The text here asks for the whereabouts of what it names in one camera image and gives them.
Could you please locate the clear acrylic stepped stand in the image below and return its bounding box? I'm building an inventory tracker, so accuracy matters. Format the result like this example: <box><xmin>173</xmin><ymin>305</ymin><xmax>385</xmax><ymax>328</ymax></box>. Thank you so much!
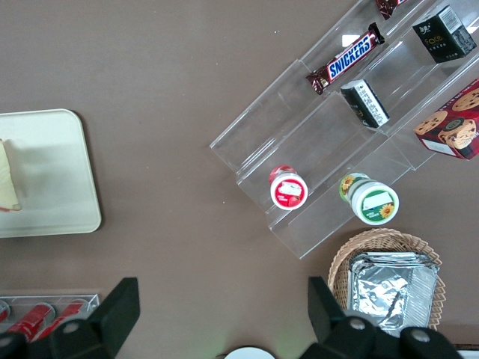
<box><xmin>209</xmin><ymin>0</ymin><xmax>479</xmax><ymax>260</ymax></box>

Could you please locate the stack of foil containers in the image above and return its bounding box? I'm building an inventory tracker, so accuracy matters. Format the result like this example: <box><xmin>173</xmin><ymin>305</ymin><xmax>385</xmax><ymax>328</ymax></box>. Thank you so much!
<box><xmin>347</xmin><ymin>251</ymin><xmax>440</xmax><ymax>339</ymax></box>

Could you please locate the beige plastic tray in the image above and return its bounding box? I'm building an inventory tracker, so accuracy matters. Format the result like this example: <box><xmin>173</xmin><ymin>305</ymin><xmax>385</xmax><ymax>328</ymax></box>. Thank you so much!
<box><xmin>0</xmin><ymin>108</ymin><xmax>103</xmax><ymax>239</ymax></box>

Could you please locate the Snickers chocolate bar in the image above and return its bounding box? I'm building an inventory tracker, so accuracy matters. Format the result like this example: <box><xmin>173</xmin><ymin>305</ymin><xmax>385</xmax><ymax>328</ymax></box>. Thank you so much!
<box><xmin>305</xmin><ymin>22</ymin><xmax>387</xmax><ymax>96</ymax></box>
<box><xmin>374</xmin><ymin>0</ymin><xmax>407</xmax><ymax>21</ymax></box>

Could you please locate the red cookie box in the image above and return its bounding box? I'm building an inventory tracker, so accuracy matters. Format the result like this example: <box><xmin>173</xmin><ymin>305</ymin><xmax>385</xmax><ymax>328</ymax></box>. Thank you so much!
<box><xmin>413</xmin><ymin>77</ymin><xmax>479</xmax><ymax>162</ymax></box>

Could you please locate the white snack bin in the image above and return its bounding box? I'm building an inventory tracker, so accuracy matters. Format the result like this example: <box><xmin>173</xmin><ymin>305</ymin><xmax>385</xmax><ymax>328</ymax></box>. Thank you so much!
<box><xmin>453</xmin><ymin>343</ymin><xmax>479</xmax><ymax>359</ymax></box>

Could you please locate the light wicker basket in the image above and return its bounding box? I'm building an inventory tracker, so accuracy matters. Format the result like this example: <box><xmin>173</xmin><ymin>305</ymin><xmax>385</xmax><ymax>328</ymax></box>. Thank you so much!
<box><xmin>327</xmin><ymin>228</ymin><xmax>448</xmax><ymax>334</ymax></box>

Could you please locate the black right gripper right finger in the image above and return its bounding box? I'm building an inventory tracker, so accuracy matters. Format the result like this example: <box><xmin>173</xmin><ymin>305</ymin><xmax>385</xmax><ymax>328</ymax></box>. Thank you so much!
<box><xmin>301</xmin><ymin>276</ymin><xmax>404</xmax><ymax>359</ymax></box>

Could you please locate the red lid yogurt cup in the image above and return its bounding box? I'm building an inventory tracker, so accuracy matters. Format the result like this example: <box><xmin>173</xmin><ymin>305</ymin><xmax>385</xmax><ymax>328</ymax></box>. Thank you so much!
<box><xmin>269</xmin><ymin>165</ymin><xmax>310</xmax><ymax>212</ymax></box>

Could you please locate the green lid yogurt cup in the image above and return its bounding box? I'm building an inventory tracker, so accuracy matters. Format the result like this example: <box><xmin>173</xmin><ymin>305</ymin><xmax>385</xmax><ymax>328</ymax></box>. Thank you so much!
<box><xmin>338</xmin><ymin>172</ymin><xmax>400</xmax><ymax>226</ymax></box>

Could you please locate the triangular sandwich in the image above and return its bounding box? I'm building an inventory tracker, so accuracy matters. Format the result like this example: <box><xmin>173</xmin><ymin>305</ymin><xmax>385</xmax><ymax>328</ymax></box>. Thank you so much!
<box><xmin>0</xmin><ymin>138</ymin><xmax>22</xmax><ymax>213</ymax></box>

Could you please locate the clear acrylic bottle rack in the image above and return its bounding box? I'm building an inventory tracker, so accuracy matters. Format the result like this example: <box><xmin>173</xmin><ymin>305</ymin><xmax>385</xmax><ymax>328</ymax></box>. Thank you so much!
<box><xmin>0</xmin><ymin>292</ymin><xmax>102</xmax><ymax>340</ymax></box>

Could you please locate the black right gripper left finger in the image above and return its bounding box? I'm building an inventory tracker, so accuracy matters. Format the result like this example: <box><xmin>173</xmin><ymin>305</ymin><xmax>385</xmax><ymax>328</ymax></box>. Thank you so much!
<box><xmin>26</xmin><ymin>277</ymin><xmax>141</xmax><ymax>359</ymax></box>

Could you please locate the small black box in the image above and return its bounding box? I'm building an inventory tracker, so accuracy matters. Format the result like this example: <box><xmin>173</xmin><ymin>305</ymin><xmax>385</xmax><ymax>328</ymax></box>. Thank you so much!
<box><xmin>340</xmin><ymin>79</ymin><xmax>391</xmax><ymax>130</ymax></box>
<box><xmin>412</xmin><ymin>4</ymin><xmax>478</xmax><ymax>65</ymax></box>

